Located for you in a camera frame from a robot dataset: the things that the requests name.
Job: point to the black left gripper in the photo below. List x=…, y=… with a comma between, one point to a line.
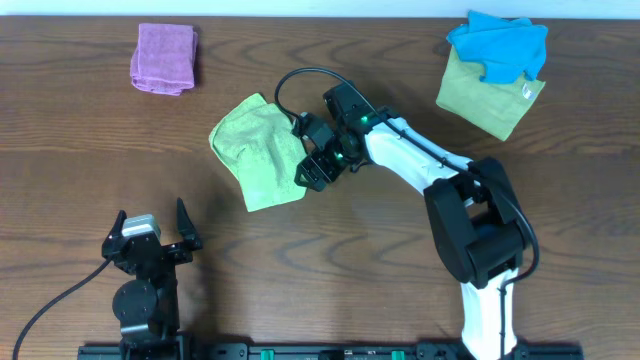
x=183, y=253

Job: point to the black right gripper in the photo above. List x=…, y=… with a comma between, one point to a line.
x=315, y=158

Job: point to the light green cloth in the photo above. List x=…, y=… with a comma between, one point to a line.
x=255, y=143

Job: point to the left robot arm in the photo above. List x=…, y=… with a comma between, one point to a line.
x=147, y=306

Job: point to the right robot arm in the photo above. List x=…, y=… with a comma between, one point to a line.
x=478, y=227

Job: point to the folded pink cloth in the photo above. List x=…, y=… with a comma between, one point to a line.
x=164, y=58

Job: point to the olive green cloth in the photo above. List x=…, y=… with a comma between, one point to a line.
x=494, y=108

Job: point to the crumpled blue cloth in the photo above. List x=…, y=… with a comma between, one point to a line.
x=508, y=49

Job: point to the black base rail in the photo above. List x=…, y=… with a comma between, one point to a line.
x=240, y=351

